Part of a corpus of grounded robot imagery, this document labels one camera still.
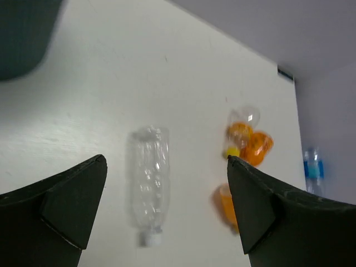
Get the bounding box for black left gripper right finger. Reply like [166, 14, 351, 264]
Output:
[228, 156, 355, 266]

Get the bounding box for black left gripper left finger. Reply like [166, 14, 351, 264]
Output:
[1, 155, 107, 266]

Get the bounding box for orange label plastic bottle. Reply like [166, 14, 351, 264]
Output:
[240, 131, 274, 167]

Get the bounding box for clear bottle yellow cap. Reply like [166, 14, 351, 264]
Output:
[223, 105, 260, 159]

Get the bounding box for clear crushed plastic bottle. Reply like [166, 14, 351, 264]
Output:
[126, 125, 170, 248]

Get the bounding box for dark teal bin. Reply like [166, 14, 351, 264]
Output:
[1, 1, 66, 81]

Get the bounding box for blue label water bottle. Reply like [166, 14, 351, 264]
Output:
[303, 147, 325, 197]

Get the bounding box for blue table sticker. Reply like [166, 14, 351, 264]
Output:
[277, 65, 295, 83]

